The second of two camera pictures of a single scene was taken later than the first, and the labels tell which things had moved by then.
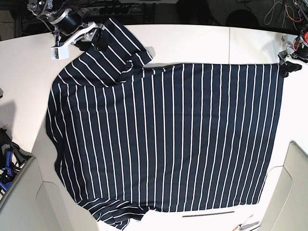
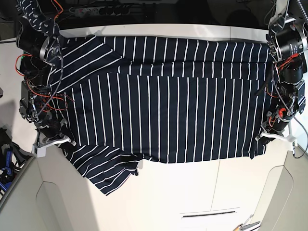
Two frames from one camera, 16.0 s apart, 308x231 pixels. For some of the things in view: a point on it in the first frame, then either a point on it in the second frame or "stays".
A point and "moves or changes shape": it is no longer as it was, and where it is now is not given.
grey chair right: (286, 206) stays
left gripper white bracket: (84, 28) -> (67, 146)
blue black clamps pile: (12, 159) stays
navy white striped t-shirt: (134, 137) moves or changes shape
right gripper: (288, 54) -> (285, 134)
